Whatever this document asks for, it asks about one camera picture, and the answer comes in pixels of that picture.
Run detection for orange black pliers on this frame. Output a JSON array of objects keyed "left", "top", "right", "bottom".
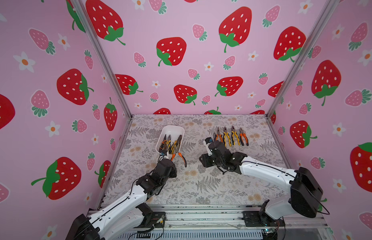
[{"left": 214, "top": 127, "right": 224, "bottom": 143}]

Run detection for dark orange striped pliers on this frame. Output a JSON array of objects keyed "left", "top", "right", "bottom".
[{"left": 159, "top": 135, "right": 171, "bottom": 156}]

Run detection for yellow black handled pliers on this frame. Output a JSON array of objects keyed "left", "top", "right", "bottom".
[{"left": 231, "top": 126, "right": 241, "bottom": 146}]

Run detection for orange handled pliers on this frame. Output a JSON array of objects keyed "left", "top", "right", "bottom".
[{"left": 240, "top": 128, "right": 249, "bottom": 146}]

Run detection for white plastic storage box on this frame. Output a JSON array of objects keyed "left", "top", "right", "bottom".
[{"left": 155, "top": 125, "right": 185, "bottom": 155}]

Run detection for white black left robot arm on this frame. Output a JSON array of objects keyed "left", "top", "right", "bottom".
[{"left": 66, "top": 159, "right": 177, "bottom": 240}]

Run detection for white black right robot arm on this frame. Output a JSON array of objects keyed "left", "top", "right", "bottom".
[{"left": 200, "top": 138, "right": 323, "bottom": 225}]

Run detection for floral patterned table mat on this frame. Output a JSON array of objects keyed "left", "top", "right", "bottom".
[{"left": 103, "top": 115, "right": 285, "bottom": 206}]

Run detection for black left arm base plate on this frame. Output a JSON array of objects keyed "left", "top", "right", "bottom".
[{"left": 133, "top": 212, "right": 166, "bottom": 229}]

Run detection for aluminium rail frame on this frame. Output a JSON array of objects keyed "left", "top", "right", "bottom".
[{"left": 77, "top": 191, "right": 334, "bottom": 240}]

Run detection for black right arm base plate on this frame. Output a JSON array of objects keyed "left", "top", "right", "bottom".
[{"left": 242, "top": 211, "right": 286, "bottom": 228}]

